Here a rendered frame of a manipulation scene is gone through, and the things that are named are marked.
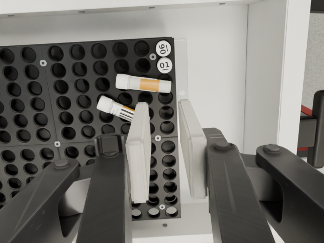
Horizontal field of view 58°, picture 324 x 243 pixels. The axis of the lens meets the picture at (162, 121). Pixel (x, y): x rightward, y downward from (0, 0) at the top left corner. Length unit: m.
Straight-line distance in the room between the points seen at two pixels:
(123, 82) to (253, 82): 0.13
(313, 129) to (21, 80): 0.26
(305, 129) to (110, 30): 0.21
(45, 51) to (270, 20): 0.19
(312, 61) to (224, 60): 1.00
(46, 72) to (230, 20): 0.19
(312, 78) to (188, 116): 1.19
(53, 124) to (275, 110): 0.19
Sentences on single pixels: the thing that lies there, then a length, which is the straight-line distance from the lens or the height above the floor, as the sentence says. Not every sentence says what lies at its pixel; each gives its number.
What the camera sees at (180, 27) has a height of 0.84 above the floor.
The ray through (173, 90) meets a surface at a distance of 0.26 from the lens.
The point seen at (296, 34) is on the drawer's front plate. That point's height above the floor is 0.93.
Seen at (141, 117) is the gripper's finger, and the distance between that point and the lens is 0.16.
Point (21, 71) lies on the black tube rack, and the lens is 0.28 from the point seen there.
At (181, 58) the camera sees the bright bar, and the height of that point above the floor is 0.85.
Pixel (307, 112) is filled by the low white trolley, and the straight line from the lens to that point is 0.76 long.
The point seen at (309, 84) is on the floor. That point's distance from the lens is 1.33.
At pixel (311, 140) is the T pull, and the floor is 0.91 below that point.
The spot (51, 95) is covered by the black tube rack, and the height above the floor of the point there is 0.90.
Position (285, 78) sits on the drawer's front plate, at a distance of 0.25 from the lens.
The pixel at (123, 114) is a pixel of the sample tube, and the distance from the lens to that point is 0.25.
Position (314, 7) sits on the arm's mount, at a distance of 0.39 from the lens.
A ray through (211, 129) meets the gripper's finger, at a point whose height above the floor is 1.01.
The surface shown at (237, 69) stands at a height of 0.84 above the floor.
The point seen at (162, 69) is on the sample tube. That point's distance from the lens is 0.24.
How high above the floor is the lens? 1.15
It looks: 72 degrees down
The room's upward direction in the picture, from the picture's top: 176 degrees clockwise
